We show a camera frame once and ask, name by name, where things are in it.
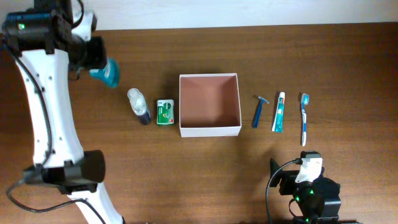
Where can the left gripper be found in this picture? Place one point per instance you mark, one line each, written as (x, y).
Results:
(94, 52)

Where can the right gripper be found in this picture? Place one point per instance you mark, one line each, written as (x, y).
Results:
(286, 179)

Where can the teal mouthwash bottle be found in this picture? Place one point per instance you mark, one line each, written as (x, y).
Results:
(109, 75)

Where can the clear dark liquid bottle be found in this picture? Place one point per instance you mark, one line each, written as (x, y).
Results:
(139, 106)

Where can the green Dettol soap box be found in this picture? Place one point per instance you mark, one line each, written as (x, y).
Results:
(165, 112)

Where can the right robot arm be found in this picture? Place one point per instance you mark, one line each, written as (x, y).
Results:
(318, 201)

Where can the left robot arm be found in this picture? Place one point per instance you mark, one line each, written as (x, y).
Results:
(48, 41)

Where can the teal white toothpaste tube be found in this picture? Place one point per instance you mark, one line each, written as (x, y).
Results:
(277, 125)

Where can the blue disposable razor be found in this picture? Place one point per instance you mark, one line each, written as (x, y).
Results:
(258, 111)

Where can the blue white toothbrush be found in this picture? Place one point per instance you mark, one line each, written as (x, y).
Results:
(304, 101)

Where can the white cardboard box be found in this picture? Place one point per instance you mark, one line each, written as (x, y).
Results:
(209, 105)

